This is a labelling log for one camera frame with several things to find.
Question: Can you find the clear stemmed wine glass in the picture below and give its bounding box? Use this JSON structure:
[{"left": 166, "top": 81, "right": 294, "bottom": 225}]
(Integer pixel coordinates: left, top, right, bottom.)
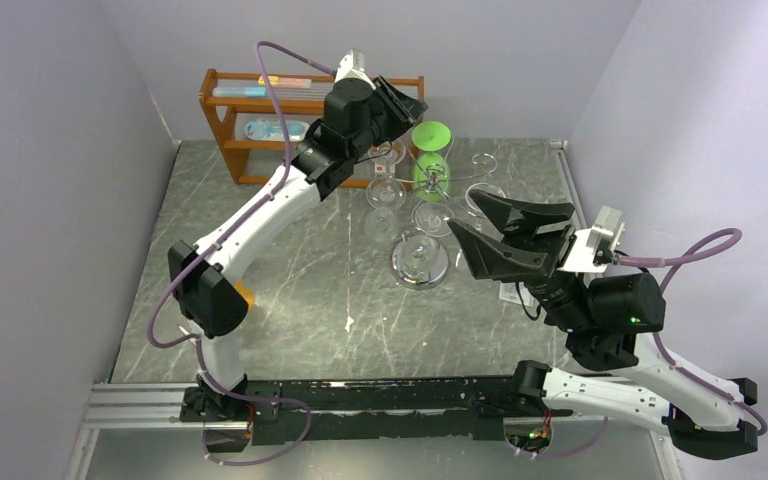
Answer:
[{"left": 368, "top": 140, "right": 407, "bottom": 175}]

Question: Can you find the clear tall flute glass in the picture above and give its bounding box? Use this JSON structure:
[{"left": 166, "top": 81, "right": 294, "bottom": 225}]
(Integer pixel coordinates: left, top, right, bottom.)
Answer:
[{"left": 464, "top": 182, "right": 508, "bottom": 217}]

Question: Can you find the green plastic goblet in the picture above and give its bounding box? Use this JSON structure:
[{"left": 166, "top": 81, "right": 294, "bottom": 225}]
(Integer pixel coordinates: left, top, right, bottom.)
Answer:
[{"left": 411, "top": 120, "right": 453, "bottom": 202}]

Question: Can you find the clear wide wine glass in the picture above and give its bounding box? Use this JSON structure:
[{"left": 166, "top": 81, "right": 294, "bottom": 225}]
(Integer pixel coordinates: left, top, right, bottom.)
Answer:
[{"left": 412, "top": 202, "right": 453, "bottom": 238}]

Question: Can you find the orange plastic goblet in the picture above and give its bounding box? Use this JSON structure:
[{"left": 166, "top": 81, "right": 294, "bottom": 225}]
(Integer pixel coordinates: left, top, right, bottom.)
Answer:
[{"left": 235, "top": 281, "right": 255, "bottom": 309}]

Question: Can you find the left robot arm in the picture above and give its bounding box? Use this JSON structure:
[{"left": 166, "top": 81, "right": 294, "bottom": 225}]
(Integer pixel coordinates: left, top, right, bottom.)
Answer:
[{"left": 168, "top": 77, "right": 428, "bottom": 420}]

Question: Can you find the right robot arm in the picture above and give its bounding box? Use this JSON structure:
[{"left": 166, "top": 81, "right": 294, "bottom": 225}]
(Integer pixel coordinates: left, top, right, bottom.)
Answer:
[{"left": 449, "top": 190, "right": 767, "bottom": 460}]

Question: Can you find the chrome wine glass rack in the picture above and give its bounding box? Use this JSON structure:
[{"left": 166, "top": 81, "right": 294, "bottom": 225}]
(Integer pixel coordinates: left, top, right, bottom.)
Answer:
[{"left": 390, "top": 153, "right": 501, "bottom": 290}]

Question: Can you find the white packaged ruler card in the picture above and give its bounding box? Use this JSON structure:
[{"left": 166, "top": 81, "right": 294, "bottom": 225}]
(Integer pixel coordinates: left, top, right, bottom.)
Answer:
[{"left": 498, "top": 283, "right": 532, "bottom": 306}]

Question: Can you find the yellow pink eraser bar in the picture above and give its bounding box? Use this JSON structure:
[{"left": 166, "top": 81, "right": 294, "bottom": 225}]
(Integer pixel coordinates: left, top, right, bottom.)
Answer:
[{"left": 257, "top": 75, "right": 313, "bottom": 90}]

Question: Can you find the blue eraser bar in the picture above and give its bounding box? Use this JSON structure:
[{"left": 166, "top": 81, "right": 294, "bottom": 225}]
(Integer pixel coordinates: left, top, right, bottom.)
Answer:
[{"left": 211, "top": 86, "right": 267, "bottom": 99}]

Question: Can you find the orange wooden shelf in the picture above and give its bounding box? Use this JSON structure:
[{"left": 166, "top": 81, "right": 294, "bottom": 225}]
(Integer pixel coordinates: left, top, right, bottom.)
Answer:
[{"left": 199, "top": 68, "right": 426, "bottom": 190}]

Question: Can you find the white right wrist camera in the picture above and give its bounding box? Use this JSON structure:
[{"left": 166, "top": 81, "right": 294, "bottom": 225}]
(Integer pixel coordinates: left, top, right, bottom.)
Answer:
[{"left": 559, "top": 206, "right": 625, "bottom": 274}]

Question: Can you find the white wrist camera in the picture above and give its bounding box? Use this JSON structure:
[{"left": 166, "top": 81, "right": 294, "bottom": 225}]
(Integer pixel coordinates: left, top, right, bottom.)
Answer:
[
  {"left": 559, "top": 206, "right": 625, "bottom": 274},
  {"left": 334, "top": 49, "right": 372, "bottom": 84}
]

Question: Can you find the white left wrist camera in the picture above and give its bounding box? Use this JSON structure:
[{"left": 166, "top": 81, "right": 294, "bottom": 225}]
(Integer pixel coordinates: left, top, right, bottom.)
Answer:
[{"left": 334, "top": 49, "right": 372, "bottom": 84}]

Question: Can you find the aluminium side rail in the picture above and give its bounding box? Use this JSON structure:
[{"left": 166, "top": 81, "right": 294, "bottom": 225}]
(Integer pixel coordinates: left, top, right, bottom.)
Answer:
[{"left": 549, "top": 139, "right": 607, "bottom": 293}]

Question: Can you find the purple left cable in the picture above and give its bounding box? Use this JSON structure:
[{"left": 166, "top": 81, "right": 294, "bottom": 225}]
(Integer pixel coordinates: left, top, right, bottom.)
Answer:
[{"left": 146, "top": 40, "right": 339, "bottom": 425}]

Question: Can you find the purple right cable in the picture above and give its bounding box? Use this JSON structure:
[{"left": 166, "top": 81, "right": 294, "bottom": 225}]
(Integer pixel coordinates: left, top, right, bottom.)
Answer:
[{"left": 615, "top": 228, "right": 768, "bottom": 437}]

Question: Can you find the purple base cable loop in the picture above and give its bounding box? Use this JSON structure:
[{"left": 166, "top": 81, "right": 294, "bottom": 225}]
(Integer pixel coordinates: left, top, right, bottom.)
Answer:
[{"left": 201, "top": 397, "right": 314, "bottom": 467}]

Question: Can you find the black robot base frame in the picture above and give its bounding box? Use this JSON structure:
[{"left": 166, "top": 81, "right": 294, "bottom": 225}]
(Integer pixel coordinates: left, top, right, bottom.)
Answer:
[{"left": 179, "top": 360, "right": 552, "bottom": 453}]

